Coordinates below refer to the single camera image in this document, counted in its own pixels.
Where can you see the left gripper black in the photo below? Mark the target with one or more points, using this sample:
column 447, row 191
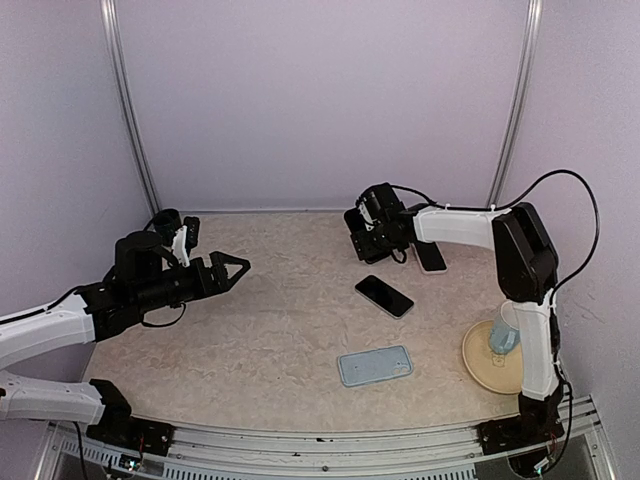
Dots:
column 219, row 280

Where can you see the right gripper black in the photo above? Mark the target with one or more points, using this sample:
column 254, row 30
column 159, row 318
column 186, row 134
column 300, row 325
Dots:
column 366, row 247

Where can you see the light blue phone case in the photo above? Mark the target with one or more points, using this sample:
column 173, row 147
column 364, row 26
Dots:
column 374, row 366

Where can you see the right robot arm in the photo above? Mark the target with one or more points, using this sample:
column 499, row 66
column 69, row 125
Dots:
column 526, row 262

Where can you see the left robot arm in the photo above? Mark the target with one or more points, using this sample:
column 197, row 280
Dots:
column 51, row 327

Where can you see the black cylindrical cup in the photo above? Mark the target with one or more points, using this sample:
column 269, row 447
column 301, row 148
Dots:
column 166, row 222

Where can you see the light blue mug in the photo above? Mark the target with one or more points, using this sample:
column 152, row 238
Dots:
column 504, row 334

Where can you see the beige plate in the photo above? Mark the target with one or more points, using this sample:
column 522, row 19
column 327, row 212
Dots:
column 498, row 373

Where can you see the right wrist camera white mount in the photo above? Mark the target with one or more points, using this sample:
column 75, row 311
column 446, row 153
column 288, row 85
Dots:
column 368, row 209

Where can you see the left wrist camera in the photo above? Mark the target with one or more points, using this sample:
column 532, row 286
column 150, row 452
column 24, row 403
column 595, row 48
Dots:
column 185, row 240

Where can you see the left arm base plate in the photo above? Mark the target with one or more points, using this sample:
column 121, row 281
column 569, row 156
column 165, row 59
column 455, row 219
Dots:
column 142, row 435

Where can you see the right aluminium frame post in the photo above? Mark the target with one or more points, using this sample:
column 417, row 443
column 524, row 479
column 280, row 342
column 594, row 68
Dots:
column 518, row 102

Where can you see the aluminium frame post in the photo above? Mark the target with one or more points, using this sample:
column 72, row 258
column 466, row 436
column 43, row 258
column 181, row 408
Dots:
column 518, row 102
column 110, row 22

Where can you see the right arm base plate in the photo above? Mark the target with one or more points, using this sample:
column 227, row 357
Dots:
column 512, row 433

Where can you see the front aluminium rail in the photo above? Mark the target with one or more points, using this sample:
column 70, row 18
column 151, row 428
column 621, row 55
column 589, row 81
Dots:
column 444, row 452

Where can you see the left aluminium frame post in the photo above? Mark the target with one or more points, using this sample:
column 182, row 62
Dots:
column 110, row 22

